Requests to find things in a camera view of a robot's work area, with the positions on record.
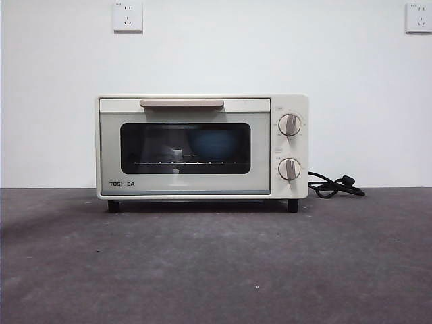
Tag blue bowl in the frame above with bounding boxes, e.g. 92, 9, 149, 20
187, 130, 241, 161

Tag oven door with tan handle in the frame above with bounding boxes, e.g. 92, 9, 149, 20
98, 97, 272, 196

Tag tan oven knob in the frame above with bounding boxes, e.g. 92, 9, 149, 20
278, 157, 302, 182
278, 113, 303, 138

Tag white toaster oven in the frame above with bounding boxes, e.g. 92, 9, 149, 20
94, 94, 310, 213

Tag metal oven wire rack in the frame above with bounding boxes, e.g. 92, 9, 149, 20
133, 158, 249, 168

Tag black oven power cable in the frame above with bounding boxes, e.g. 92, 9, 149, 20
307, 171, 366, 200

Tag white wall socket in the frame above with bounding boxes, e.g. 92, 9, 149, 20
405, 2, 432, 34
113, 1, 143, 34

